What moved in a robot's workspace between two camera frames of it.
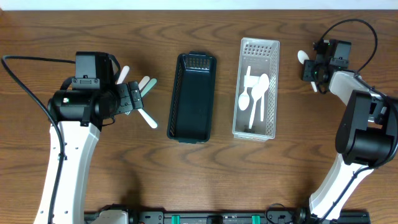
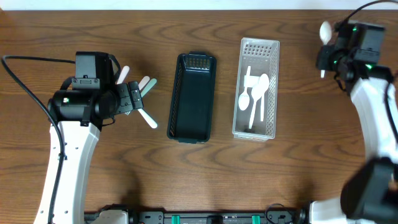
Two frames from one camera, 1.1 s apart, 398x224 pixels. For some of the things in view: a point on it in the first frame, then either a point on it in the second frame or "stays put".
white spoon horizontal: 256,93 stays put
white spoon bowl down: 244,99 stays put
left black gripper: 135,95 stays put
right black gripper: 306,70 -> 324,63
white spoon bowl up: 303,56 -> 325,32
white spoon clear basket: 263,83 stays put
